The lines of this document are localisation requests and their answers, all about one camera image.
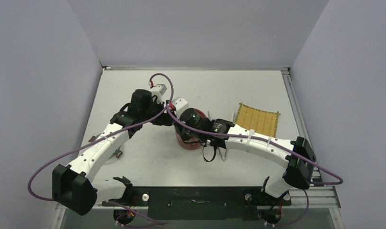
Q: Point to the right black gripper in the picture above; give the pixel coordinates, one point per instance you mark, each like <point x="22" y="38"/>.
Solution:
<point x="179" y="127"/>

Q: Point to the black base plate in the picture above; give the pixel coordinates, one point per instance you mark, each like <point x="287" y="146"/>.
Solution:
<point x="200" y="203"/>

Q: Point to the bamboo mat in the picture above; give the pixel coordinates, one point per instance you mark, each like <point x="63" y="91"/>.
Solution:
<point x="262" y="122"/>

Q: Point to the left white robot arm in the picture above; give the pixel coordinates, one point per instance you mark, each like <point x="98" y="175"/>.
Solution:
<point x="73" y="185"/>

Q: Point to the steel tongs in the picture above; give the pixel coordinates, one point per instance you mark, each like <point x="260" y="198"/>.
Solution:
<point x="223" y="156"/>

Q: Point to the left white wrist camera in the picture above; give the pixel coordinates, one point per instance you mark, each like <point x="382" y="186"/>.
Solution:
<point x="157" y="92"/>

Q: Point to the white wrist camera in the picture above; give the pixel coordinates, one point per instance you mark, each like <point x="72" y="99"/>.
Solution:
<point x="178" y="106"/>
<point x="157" y="92"/>

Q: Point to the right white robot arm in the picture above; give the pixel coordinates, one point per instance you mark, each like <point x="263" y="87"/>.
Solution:
<point x="295" y="157"/>

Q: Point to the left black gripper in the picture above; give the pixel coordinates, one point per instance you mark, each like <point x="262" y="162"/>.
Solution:
<point x="165" y="119"/>

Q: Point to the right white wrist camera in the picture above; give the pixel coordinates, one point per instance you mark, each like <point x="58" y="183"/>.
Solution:
<point x="178" y="106"/>

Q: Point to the aluminium rail frame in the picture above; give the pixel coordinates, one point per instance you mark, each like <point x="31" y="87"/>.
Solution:
<point x="153" y="157"/>

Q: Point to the glass lid with red clip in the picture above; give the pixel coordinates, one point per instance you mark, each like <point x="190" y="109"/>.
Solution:
<point x="115" y="155"/>

